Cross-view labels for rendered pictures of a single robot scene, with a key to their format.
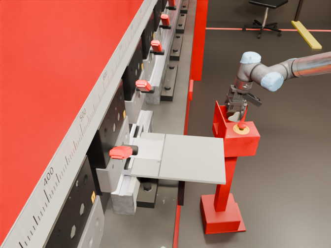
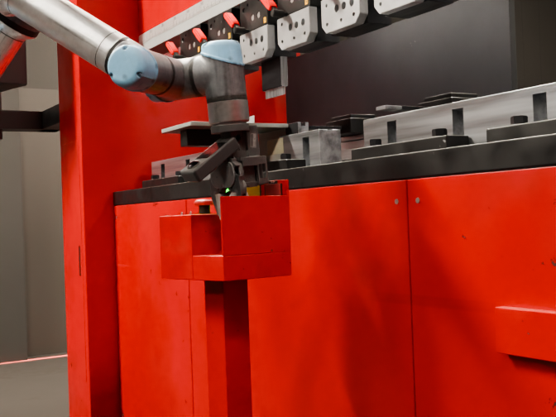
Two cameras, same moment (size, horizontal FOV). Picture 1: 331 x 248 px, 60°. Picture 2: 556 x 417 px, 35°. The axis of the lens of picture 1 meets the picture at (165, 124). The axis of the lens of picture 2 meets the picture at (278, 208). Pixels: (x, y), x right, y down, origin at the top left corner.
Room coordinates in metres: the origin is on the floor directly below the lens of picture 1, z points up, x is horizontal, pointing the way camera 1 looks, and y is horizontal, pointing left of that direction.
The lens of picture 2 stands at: (2.44, -1.23, 0.77)
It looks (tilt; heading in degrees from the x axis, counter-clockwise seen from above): 1 degrees up; 144
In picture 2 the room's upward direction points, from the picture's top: 2 degrees counter-clockwise
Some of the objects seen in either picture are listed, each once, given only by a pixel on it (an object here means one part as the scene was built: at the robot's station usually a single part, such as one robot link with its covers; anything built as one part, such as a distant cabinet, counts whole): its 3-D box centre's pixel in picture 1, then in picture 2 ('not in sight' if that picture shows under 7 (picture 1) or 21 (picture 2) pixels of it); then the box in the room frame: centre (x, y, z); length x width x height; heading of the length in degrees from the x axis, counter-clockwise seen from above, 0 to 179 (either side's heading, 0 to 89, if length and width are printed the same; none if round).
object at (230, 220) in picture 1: (222, 212); not in sight; (1.03, -0.36, 0.06); 0.25 x 0.20 x 0.12; 95
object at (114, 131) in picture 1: (96, 136); (232, 44); (0.40, 0.13, 1.26); 0.15 x 0.09 x 0.17; 173
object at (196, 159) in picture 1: (179, 156); (224, 128); (0.61, -0.04, 1.00); 0.26 x 0.18 x 0.01; 83
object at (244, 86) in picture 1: (244, 82); (227, 114); (1.08, -0.34, 0.96); 0.08 x 0.08 x 0.05
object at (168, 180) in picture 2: not in sight; (167, 183); (0.02, 0.12, 0.89); 0.30 x 0.05 x 0.03; 173
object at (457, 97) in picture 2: not in sight; (427, 105); (1.04, 0.22, 1.01); 0.26 x 0.12 x 0.05; 83
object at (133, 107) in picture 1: (121, 81); (267, 29); (0.60, 0.11, 1.26); 0.15 x 0.09 x 0.17; 173
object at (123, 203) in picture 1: (136, 156); (288, 155); (0.68, 0.10, 0.92); 0.39 x 0.06 x 0.10; 173
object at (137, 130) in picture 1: (133, 147); (282, 132); (0.65, 0.10, 0.99); 0.20 x 0.03 x 0.03; 173
